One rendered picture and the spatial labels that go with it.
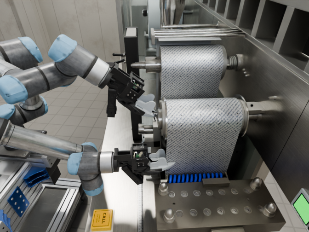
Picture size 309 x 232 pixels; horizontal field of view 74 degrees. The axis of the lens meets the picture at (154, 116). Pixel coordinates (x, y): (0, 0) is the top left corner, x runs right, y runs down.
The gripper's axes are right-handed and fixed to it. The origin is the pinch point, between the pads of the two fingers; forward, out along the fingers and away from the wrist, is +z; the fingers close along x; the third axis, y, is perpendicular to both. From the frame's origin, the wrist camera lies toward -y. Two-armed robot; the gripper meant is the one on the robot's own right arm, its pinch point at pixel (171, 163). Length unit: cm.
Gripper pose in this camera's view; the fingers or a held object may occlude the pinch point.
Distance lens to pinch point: 76.1
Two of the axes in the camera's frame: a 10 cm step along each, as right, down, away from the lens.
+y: 0.0, -8.0, -6.0
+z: 10.0, -0.4, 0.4
